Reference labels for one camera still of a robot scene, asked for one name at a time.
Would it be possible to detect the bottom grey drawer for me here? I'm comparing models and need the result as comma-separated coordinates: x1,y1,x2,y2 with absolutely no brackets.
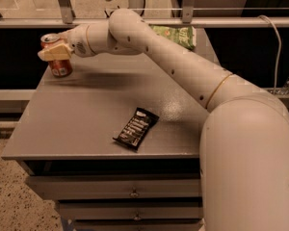
74,219,200,231

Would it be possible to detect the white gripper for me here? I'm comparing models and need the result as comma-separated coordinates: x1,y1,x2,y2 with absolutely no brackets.
38,24,95,62

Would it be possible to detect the black snack bar wrapper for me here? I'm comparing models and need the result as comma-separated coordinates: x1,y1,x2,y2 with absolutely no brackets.
114,108,159,150

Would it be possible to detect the top grey drawer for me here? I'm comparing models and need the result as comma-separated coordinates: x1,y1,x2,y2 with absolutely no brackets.
26,175,201,200

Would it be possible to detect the grey drawer cabinet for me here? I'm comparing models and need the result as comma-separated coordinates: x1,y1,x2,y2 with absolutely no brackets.
1,28,223,231

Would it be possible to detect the middle grey drawer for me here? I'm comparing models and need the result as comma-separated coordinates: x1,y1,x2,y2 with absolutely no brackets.
57,201,203,220

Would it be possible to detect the white cable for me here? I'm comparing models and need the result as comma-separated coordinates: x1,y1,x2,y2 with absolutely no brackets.
258,14,283,94

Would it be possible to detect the metal railing frame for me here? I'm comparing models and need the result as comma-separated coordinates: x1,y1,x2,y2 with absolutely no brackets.
0,0,289,28

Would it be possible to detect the red coke can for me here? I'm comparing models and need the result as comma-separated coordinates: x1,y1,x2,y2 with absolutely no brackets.
40,34,72,78

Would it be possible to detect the green jalapeno chip bag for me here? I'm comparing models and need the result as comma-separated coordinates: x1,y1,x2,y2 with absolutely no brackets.
151,25,197,50

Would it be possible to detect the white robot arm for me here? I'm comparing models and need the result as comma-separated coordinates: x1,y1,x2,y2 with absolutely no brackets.
39,9,289,231

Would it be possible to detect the grey drawer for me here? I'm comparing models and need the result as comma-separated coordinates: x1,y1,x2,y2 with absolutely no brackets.
26,175,201,200
57,201,203,220
74,219,200,231

